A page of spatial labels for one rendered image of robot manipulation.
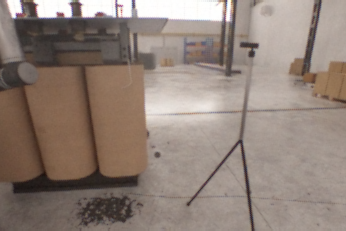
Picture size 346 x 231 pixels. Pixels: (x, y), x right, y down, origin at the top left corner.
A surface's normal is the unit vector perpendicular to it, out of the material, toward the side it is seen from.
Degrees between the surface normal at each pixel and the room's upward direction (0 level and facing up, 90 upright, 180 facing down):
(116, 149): 90
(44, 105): 90
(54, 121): 90
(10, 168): 90
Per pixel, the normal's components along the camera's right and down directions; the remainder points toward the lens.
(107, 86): 0.13, 0.32
